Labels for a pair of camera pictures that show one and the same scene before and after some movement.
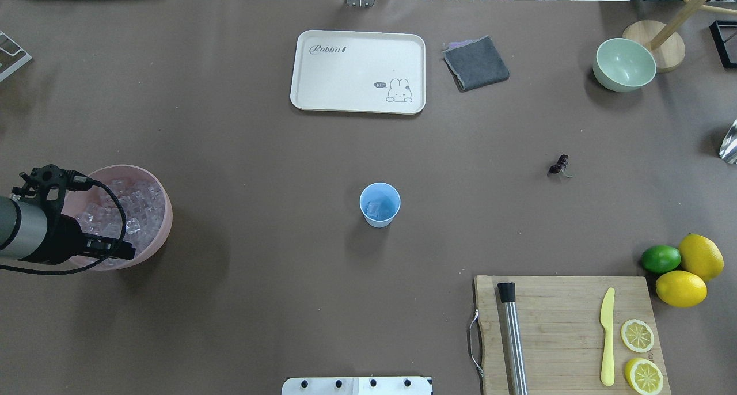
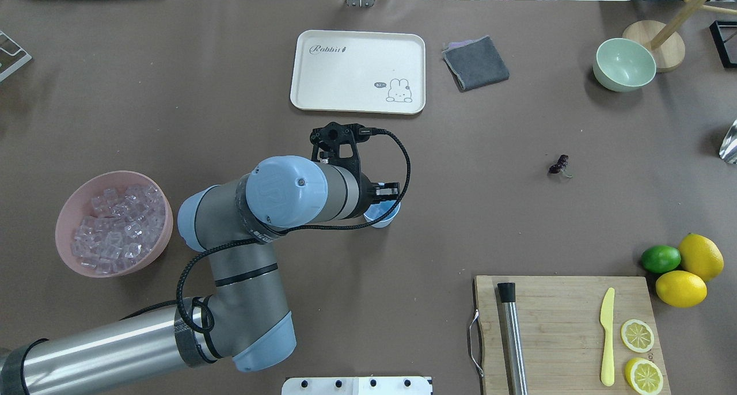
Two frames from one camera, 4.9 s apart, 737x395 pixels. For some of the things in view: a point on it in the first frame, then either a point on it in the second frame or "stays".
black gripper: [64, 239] → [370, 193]
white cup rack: [13, 54] stays
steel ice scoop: [728, 151] stays
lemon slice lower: [644, 376] stays
